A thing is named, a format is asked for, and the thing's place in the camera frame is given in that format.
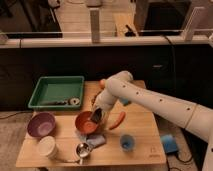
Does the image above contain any blue object on floor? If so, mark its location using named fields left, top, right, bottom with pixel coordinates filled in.
left=161, top=134, right=178, bottom=154

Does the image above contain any dark tool in tray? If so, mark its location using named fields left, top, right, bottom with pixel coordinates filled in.
left=43, top=101, right=69, bottom=105

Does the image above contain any black monitor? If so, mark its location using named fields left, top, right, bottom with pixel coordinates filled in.
left=140, top=0, right=191, bottom=36

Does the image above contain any white angled post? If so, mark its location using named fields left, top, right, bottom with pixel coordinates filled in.
left=182, top=7, right=205, bottom=41

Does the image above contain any blue grey cloth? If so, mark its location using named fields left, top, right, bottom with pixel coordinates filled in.
left=75, top=130, right=106, bottom=148

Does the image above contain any orange fruit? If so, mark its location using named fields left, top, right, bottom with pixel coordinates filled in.
left=99, top=79, right=106, bottom=89

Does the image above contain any green plastic tray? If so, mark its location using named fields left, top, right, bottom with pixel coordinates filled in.
left=28, top=76, right=84, bottom=111

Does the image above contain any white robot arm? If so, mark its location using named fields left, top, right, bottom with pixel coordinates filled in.
left=92, top=71, right=213, bottom=171

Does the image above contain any orange carrot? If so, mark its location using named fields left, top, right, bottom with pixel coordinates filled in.
left=108, top=111, right=126, bottom=130

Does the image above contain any metal measuring scoop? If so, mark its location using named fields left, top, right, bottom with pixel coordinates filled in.
left=69, top=143, right=91, bottom=165

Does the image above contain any white cup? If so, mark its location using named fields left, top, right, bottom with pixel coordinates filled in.
left=37, top=136, right=58, bottom=158

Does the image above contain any red bowl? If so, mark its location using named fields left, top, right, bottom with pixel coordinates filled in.
left=75, top=111, right=98, bottom=134

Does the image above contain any bunch of dark grapes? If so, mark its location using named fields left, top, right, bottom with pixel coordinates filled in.
left=91, top=94, right=99, bottom=106

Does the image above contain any teal sponge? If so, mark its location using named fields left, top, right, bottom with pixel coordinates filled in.
left=119, top=98, right=131, bottom=106

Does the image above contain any blue cup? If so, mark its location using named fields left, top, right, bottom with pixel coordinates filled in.
left=120, top=134, right=135, bottom=151

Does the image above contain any tape roll in tray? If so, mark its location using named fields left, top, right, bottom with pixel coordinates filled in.
left=68, top=97, right=80, bottom=105

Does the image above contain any white vertical post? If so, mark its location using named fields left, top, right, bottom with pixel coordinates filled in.
left=90, top=8, right=100, bottom=43

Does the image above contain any purple bowl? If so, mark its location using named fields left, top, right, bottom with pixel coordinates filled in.
left=27, top=112, right=56, bottom=138

